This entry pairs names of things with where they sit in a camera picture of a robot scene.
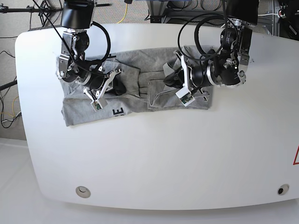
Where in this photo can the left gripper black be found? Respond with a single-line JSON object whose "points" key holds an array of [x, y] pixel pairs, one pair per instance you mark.
{"points": [[197, 75]]}

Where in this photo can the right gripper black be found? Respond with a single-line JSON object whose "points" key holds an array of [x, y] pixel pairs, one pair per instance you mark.
{"points": [[96, 82]]}

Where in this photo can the grey T-shirt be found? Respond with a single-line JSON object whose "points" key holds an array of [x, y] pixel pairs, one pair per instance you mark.
{"points": [[143, 74]]}

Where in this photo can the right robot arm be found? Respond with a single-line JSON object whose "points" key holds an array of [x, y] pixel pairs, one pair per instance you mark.
{"points": [[72, 64]]}

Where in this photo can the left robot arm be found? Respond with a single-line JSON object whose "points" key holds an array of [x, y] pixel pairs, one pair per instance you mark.
{"points": [[227, 65]]}

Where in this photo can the black tripod stand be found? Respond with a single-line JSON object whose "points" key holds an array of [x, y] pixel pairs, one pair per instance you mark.
{"points": [[18, 10]]}

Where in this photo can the left table grommet hole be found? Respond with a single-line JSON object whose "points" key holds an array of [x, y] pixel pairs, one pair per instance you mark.
{"points": [[83, 192]]}

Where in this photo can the table grommet hole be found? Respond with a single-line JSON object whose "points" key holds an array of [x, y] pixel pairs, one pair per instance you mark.
{"points": [[83, 192], [283, 189]]}

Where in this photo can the red triangle warning sticker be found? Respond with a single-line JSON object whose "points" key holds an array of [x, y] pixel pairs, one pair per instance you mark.
{"points": [[296, 159]]}

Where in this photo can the right table grommet hole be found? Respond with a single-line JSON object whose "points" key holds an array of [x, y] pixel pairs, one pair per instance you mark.
{"points": [[283, 189]]}

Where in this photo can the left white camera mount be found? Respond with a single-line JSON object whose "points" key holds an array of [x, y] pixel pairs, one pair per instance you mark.
{"points": [[185, 94]]}

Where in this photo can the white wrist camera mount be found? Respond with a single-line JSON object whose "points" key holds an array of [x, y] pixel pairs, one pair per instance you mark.
{"points": [[97, 97]]}

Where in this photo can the aluminium frame stand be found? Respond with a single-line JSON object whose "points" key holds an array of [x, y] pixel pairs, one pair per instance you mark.
{"points": [[167, 12]]}

